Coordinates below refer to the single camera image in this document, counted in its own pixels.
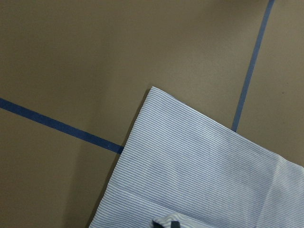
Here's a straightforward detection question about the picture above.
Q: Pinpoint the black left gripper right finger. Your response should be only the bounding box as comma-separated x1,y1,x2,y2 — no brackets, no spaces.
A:
171,221,179,228

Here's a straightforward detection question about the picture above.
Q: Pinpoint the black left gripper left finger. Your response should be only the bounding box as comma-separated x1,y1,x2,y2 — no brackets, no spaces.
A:
152,222,161,228

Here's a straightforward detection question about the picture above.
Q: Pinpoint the light blue striped shirt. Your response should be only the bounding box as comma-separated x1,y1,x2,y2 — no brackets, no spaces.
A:
90,87,304,228

